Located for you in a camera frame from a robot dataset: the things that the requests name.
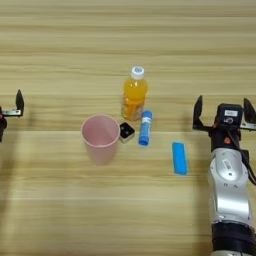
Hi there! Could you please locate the small black white cube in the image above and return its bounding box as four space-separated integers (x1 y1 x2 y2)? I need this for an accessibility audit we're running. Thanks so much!
118 121 136 144

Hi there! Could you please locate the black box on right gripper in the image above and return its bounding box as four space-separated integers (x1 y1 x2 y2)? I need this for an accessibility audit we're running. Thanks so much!
215 103 244 130

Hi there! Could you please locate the orange juice bottle white cap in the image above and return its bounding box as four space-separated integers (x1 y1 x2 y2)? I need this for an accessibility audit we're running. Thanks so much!
121 65 149 122

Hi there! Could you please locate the blue glue stick tube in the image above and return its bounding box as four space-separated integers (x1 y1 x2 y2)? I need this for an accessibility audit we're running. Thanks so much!
138 110 154 147

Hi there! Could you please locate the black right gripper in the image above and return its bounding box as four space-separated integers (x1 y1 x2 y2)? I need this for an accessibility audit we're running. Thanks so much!
192 94 256 151

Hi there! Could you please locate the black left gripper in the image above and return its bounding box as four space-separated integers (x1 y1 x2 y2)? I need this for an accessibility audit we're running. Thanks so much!
0 89 25 143

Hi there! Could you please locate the pink plastic cup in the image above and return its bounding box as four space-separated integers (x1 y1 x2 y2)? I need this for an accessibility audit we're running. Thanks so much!
80 114 121 167

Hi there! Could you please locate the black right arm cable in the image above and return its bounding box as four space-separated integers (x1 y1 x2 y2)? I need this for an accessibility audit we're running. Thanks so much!
229 128 256 186

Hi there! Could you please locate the blue rectangular block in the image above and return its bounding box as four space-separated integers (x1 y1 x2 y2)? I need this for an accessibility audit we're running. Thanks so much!
171 141 189 176

